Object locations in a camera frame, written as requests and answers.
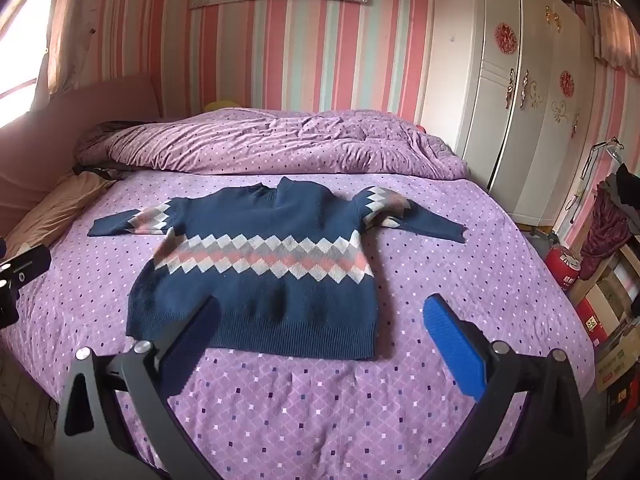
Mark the white wardrobe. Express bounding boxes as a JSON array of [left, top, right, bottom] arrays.
[[420, 0, 601, 231]]

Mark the pink padded headboard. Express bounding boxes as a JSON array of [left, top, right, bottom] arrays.
[[0, 72, 161, 241]]

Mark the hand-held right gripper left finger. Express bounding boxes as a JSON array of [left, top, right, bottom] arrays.
[[52, 295, 223, 480]]

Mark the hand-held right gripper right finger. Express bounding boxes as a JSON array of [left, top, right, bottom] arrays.
[[422, 294, 588, 480]]

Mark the tan pillow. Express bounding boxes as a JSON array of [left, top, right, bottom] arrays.
[[5, 170, 118, 256]]

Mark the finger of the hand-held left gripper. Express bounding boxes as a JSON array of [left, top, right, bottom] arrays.
[[0, 244, 52, 332]]

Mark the pink window curtain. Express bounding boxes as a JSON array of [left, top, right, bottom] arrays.
[[47, 0, 101, 96]]

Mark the black garment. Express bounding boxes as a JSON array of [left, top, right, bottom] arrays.
[[615, 162, 640, 236]]

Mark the pink patterned curtain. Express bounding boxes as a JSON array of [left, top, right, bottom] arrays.
[[590, 0, 640, 76]]

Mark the cardboard box with red print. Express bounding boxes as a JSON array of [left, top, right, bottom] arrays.
[[575, 260, 640, 346]]

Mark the brown cardboard box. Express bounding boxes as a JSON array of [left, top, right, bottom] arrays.
[[595, 330, 640, 396]]

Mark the purple dotted quilt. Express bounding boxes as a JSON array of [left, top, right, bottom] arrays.
[[75, 107, 471, 181]]

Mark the navy diamond-pattern knit sweater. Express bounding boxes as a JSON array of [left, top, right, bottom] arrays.
[[87, 176, 468, 361]]

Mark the bed with purple dotted sheet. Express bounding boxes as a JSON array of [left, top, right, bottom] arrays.
[[0, 167, 601, 480]]

